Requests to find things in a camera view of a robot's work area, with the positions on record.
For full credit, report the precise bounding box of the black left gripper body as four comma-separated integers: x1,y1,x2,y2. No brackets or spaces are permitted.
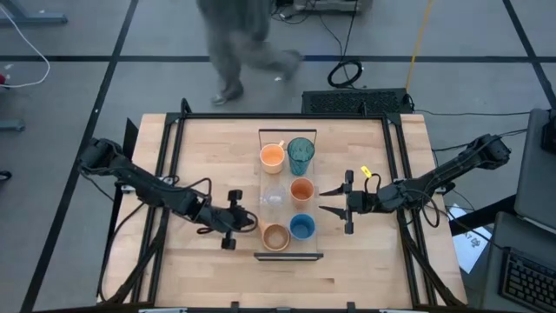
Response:
199,189,245,251

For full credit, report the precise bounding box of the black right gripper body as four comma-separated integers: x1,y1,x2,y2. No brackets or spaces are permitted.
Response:
344,169,387,236

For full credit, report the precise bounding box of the tan mug with handle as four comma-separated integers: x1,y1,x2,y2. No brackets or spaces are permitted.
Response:
258,218,292,253

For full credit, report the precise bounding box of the clear glass mug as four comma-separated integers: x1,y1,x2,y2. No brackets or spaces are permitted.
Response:
261,182,288,210

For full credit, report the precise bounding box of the orange plastic cup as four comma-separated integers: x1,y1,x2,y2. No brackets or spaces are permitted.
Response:
289,176,315,210

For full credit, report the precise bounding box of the blue ribbed plastic cup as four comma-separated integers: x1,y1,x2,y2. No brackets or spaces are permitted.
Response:
288,212,317,242

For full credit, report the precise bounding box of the tall teal plastic tumbler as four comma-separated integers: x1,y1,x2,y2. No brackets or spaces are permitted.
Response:
286,137,316,176

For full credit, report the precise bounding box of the peach mug with handle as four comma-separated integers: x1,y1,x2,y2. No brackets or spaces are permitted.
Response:
259,139,288,176

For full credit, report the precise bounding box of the black computer case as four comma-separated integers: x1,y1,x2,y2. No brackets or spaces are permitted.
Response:
301,88,414,116

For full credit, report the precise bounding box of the white paper sheet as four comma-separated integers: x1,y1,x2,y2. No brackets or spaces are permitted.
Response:
447,203,494,275

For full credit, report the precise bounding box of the grey desk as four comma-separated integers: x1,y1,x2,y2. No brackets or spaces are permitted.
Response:
479,211,556,313

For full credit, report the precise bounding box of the person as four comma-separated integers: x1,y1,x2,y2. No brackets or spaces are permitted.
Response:
195,0,305,107

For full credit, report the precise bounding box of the black keyboard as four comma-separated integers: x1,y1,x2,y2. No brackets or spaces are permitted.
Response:
498,247,556,313

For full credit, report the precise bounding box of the grey electronics box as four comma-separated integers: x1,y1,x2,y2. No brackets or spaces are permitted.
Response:
293,0,374,13

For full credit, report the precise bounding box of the grey metal table foot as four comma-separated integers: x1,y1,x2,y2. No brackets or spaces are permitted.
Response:
0,118,26,133
0,0,70,25

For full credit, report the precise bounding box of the wooden shelf with black frame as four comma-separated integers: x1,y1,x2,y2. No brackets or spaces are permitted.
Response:
253,127,325,262

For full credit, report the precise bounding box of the black table frame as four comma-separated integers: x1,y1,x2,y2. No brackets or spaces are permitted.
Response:
97,97,468,313

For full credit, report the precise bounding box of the coiled black cable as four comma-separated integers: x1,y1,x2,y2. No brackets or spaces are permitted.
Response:
326,57,363,88

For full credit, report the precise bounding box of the black floor cable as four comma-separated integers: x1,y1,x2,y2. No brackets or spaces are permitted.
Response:
412,108,532,118

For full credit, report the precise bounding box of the yellow cable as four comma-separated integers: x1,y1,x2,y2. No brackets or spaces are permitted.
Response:
404,0,435,92

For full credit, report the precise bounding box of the white cable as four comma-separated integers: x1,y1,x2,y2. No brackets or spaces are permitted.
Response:
0,3,51,90

